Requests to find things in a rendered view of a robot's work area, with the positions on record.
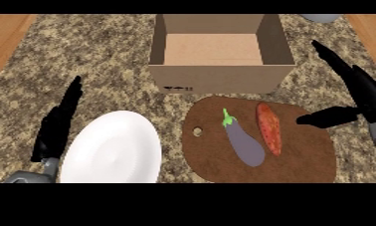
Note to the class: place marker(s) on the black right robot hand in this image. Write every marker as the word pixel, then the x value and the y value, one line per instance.
pixel 353 94

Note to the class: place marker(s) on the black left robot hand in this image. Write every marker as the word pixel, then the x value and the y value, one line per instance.
pixel 58 120

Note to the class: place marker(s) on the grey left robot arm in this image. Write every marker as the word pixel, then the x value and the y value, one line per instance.
pixel 36 172

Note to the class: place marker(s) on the brown wooden cutting board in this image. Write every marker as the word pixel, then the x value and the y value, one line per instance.
pixel 294 150

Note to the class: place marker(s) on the open cardboard box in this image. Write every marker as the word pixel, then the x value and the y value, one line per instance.
pixel 222 58

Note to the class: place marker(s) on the white plate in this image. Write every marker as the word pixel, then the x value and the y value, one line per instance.
pixel 111 150

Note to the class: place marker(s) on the pale grey round object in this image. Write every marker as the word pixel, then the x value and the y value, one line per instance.
pixel 320 17

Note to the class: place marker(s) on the purple eggplant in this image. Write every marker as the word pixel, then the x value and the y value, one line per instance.
pixel 245 142

